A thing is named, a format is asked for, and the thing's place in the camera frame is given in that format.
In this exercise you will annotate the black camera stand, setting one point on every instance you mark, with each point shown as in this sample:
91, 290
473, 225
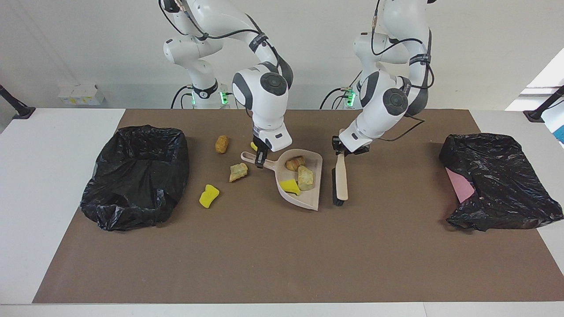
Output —
535, 115
24, 113

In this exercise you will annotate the black trash bag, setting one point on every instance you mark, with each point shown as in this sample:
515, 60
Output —
132, 176
506, 185

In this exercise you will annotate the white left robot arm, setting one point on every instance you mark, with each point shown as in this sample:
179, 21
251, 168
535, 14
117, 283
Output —
387, 105

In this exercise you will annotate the brown toy nugget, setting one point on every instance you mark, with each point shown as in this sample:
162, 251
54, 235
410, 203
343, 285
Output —
222, 144

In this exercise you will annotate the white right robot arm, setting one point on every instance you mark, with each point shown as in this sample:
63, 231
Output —
264, 92

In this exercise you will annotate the pale crumbly foam chunk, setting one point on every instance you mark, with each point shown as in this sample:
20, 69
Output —
306, 178
238, 172

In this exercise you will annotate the beige plastic dustpan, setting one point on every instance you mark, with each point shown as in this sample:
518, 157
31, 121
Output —
310, 198

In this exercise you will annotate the white wall socket strip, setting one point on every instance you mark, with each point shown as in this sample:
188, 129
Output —
81, 94

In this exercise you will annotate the curled yellow sponge piece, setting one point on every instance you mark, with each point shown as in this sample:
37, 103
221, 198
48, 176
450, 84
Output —
253, 146

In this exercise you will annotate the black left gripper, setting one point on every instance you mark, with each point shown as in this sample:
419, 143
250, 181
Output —
347, 147

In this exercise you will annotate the striped toy croissant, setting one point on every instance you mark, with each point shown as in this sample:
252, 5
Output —
295, 163

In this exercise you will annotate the pink bin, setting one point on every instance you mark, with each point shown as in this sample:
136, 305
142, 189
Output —
460, 187

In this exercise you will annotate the beige hand brush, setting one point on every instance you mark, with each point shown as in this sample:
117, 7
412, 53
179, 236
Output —
341, 176

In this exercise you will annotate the brown table mat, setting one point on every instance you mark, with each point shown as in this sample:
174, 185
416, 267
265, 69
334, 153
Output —
282, 264

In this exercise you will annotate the blue object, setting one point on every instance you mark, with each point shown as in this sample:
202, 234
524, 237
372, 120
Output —
560, 133

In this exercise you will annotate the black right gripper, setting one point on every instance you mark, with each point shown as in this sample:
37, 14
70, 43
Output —
259, 144

